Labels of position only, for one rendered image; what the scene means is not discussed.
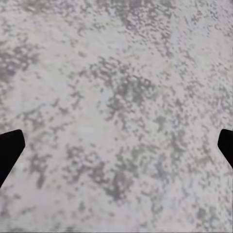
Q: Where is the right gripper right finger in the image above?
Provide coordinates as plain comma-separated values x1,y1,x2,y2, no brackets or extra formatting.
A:
217,129,233,168

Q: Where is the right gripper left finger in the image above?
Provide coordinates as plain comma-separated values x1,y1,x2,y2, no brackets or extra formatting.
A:
0,129,25,187

